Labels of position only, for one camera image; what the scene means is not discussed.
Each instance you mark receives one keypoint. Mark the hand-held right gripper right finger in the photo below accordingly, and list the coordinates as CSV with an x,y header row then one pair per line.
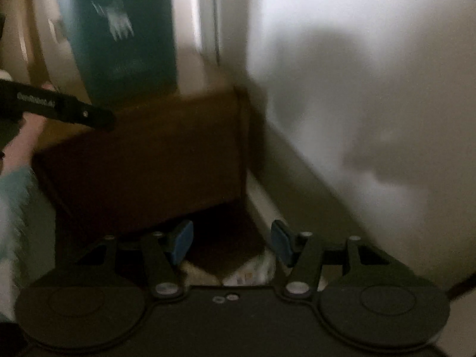
x,y
281,241

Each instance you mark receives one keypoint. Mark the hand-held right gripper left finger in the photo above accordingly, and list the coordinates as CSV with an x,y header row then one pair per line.
x,y
181,241

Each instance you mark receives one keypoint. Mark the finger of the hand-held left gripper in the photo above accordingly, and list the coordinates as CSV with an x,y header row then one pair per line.
x,y
97,117

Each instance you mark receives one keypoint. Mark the white printed paper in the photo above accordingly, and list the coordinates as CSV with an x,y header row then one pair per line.
x,y
254,269

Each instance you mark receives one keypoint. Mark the person's left forearm teal sleeve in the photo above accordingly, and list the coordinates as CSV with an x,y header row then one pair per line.
x,y
13,230

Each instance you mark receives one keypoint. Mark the person's left hand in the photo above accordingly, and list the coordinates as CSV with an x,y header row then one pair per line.
x,y
26,137

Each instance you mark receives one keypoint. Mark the beige crumpled paper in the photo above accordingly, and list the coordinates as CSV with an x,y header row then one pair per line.
x,y
199,273

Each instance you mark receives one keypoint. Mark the beige cardboard box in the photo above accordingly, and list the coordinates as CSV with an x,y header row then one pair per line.
x,y
37,37

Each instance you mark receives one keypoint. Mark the brown wooden cabinet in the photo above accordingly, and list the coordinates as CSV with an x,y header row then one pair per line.
x,y
156,163

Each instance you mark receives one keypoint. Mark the dark green box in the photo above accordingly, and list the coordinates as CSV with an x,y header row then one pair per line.
x,y
122,37

